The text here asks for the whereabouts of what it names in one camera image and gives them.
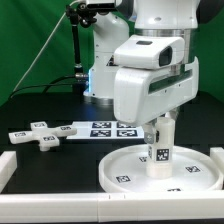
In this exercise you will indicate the white right fence block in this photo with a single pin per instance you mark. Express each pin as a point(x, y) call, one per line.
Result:
point(217, 155)

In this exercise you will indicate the white left fence block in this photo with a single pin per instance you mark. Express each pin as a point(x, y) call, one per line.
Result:
point(8, 165)

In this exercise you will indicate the white fence block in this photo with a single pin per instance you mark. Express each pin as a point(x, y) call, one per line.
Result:
point(217, 155)
point(8, 165)

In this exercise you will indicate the black camera stand pole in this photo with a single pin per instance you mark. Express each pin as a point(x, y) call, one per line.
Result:
point(80, 15)

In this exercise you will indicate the white marker sheet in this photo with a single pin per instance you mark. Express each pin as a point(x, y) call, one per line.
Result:
point(105, 130)

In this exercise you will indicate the white round table top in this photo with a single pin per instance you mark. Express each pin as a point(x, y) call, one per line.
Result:
point(139, 169)

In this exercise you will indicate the white front fence bar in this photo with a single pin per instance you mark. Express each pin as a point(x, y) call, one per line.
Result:
point(109, 207)

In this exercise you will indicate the white cross-shaped table base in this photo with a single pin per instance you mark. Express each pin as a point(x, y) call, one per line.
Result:
point(47, 137)

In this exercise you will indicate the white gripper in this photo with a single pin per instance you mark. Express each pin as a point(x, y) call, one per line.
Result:
point(144, 87)

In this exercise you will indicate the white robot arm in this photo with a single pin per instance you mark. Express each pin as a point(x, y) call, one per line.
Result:
point(118, 20)

